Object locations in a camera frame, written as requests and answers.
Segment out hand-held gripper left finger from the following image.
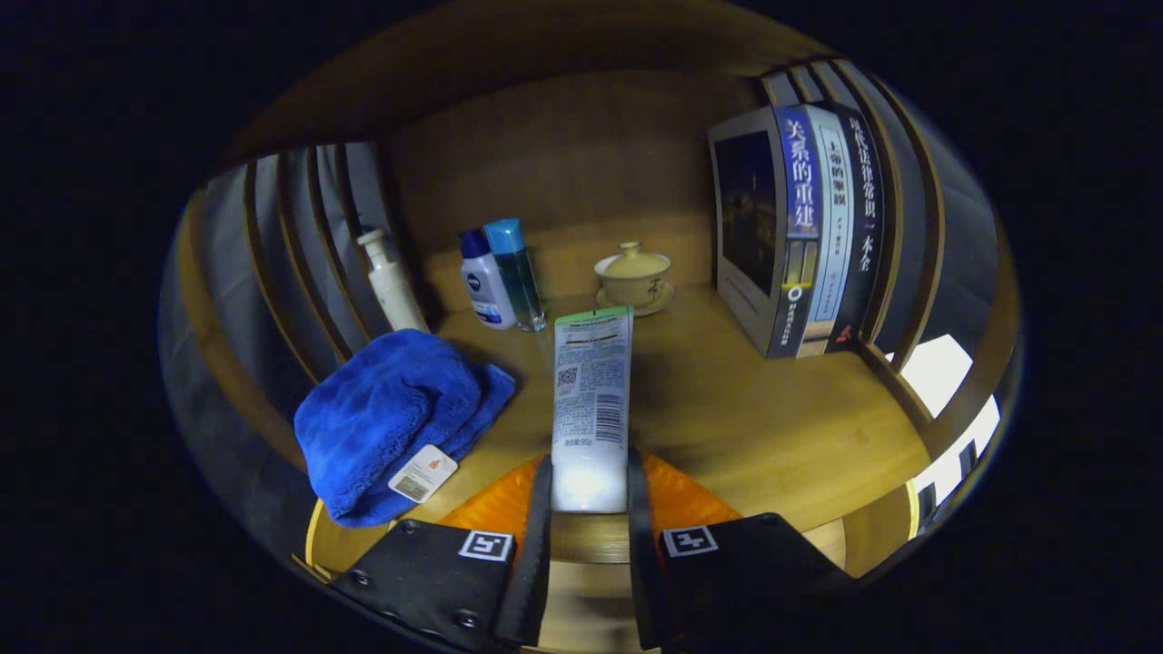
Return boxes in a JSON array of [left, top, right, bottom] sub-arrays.
[[329, 454, 553, 653]]

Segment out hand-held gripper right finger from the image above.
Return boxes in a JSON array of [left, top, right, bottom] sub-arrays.
[[625, 447, 855, 650]]

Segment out white squeeze tube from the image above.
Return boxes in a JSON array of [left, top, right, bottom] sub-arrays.
[[550, 305, 635, 515]]

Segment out wooden countertop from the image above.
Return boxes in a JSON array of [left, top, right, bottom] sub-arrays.
[[304, 282, 932, 582]]

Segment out wooden cabinet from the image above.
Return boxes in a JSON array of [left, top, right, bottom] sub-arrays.
[[162, 0, 1023, 582]]

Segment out blue towel with tag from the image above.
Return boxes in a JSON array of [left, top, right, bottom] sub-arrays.
[[293, 329, 517, 529]]

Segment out white bottle with blue cap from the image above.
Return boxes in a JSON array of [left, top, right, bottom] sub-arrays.
[[458, 228, 517, 331]]

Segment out clear teal bottle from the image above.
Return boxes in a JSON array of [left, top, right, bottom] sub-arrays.
[[482, 218, 549, 333]]

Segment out beige lidded tea cup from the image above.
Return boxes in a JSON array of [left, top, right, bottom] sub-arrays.
[[594, 241, 677, 318]]

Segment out white pump bottle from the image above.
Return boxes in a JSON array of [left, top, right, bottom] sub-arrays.
[[356, 227, 430, 335]]

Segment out white side unit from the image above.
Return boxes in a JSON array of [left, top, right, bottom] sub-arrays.
[[886, 334, 1000, 537]]

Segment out blue spine book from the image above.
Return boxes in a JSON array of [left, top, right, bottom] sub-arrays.
[[708, 104, 823, 361]]

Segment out pale spine book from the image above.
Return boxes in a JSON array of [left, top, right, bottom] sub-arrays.
[[804, 102, 857, 357]]

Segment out black spine book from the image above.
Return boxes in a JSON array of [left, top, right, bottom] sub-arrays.
[[827, 102, 887, 355]]

